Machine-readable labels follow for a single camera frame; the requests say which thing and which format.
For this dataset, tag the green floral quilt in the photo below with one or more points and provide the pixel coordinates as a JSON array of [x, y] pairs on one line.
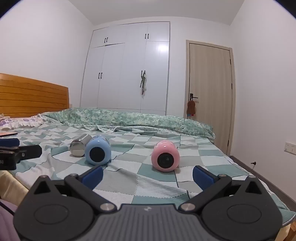
[[138, 121]]

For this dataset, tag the brown hanging pouch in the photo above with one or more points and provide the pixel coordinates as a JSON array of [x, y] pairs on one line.
[[191, 108]]

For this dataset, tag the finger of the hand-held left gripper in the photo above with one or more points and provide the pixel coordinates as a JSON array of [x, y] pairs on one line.
[[31, 151], [9, 141]]

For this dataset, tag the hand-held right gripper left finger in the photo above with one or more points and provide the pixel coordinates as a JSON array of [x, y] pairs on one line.
[[93, 176]]

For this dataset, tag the stainless steel cup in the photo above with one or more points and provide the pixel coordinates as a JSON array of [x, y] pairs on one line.
[[78, 148]]

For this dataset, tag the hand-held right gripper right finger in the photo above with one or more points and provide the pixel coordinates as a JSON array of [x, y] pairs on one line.
[[201, 175]]

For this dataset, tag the pink cup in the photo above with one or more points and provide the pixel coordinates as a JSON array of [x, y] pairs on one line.
[[165, 155]]

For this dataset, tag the light wooden door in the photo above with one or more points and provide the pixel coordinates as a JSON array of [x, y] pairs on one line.
[[210, 92]]

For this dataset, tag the wooden headboard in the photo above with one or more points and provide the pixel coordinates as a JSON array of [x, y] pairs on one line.
[[32, 97]]

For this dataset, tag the blue cup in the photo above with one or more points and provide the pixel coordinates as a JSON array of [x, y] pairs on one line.
[[98, 150]]

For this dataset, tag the checkered bed sheet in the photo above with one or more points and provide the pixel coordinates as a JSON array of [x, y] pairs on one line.
[[138, 166]]

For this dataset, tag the grey hanging ornament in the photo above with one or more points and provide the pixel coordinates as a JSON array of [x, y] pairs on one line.
[[143, 83]]

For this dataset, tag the purple clothing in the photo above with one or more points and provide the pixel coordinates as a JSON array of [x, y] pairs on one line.
[[7, 220]]

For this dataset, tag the purple floral pillow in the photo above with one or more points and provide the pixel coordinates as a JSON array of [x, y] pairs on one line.
[[20, 121]]

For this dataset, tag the flat red object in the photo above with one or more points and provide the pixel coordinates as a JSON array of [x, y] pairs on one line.
[[8, 134]]

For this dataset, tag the white wall socket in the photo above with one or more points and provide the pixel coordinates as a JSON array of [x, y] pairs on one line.
[[290, 147]]

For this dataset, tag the white wardrobe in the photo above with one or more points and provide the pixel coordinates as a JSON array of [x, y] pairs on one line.
[[129, 69]]

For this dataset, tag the pale yellow cloth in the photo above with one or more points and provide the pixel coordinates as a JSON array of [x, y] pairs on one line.
[[10, 185]]

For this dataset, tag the wooden bed frame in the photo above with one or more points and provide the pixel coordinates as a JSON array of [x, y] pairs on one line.
[[289, 233]]

